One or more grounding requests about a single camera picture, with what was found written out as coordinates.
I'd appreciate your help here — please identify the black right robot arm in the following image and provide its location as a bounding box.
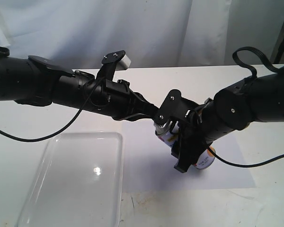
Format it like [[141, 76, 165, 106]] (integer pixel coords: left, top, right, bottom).
[[171, 66, 284, 173]]

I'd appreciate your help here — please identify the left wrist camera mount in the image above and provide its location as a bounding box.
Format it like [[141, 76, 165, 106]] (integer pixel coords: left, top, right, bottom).
[[97, 50, 131, 81]]

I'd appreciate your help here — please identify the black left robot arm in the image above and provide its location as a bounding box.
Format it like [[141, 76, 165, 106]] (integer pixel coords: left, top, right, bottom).
[[0, 47, 158, 121]]

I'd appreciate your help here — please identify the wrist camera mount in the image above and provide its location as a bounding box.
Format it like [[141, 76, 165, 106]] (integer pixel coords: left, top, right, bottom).
[[153, 89, 198, 129], [97, 50, 131, 81]]

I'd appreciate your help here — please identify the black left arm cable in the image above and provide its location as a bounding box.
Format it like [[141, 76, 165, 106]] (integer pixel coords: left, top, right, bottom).
[[0, 75, 109, 142]]

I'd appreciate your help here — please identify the white backdrop curtain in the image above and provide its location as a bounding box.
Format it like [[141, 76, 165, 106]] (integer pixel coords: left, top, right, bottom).
[[0, 0, 284, 69]]

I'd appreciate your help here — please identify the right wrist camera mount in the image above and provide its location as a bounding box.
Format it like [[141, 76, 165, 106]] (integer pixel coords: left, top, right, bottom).
[[153, 89, 198, 129]]

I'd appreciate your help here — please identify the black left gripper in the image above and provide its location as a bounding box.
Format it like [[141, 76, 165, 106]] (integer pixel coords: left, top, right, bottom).
[[107, 79, 159, 122]]

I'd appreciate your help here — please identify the clear plastic tray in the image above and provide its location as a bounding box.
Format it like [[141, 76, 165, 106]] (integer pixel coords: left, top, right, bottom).
[[16, 131, 123, 227]]

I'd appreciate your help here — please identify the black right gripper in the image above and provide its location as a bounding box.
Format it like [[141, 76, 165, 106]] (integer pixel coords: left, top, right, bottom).
[[171, 103, 209, 173]]

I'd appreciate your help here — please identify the colourful spray can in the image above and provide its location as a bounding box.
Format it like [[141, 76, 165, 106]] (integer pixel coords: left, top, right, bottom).
[[153, 121, 215, 170]]

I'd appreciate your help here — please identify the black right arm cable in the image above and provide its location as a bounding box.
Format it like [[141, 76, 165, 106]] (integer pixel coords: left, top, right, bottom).
[[208, 46, 284, 169]]

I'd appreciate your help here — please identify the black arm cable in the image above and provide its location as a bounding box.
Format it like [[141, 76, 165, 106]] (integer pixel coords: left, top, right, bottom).
[[208, 46, 284, 169], [0, 75, 109, 142]]

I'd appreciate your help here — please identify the white paper sheet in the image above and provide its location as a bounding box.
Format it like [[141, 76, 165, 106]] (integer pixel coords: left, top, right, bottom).
[[122, 120, 255, 192]]

